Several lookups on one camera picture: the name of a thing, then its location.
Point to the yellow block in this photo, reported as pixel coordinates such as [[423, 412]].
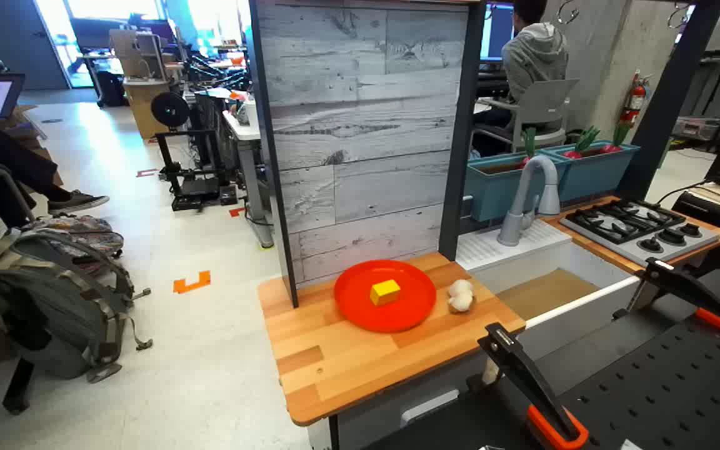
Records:
[[385, 293]]

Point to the red round plate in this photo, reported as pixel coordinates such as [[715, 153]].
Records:
[[355, 302]]

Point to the grey wood backsplash panel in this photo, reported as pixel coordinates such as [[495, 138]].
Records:
[[360, 127]]

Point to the white toy garlic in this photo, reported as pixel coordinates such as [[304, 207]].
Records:
[[462, 298]]

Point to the teal plastic bin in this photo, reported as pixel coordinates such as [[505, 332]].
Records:
[[600, 170], [494, 189]]

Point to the white desk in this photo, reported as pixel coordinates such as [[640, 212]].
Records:
[[248, 140]]

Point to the white toy sink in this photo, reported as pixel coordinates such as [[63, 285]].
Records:
[[514, 244]]

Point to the black 3D printer stand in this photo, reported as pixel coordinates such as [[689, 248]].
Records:
[[189, 189]]

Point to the grey office chair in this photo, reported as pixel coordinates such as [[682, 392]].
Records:
[[544, 104]]

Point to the blue computer monitor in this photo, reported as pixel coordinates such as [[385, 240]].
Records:
[[498, 29]]

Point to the green toy vegetable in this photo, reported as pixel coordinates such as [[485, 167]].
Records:
[[588, 138]]

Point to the person in grey hoodie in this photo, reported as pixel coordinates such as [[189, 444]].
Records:
[[535, 52]]

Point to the cardboard box cabinet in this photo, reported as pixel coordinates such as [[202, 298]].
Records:
[[143, 84]]

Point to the grey toy stove top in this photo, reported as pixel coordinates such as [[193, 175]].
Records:
[[638, 225]]

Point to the red fire extinguisher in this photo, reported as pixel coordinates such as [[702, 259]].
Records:
[[634, 102]]

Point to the grey backpack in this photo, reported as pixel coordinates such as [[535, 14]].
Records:
[[50, 290]]

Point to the black perforated board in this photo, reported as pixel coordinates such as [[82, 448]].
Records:
[[668, 392]]

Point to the seated person dark trousers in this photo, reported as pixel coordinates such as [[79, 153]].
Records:
[[12, 158]]

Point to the black slanted post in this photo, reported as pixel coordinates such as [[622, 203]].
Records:
[[668, 92]]

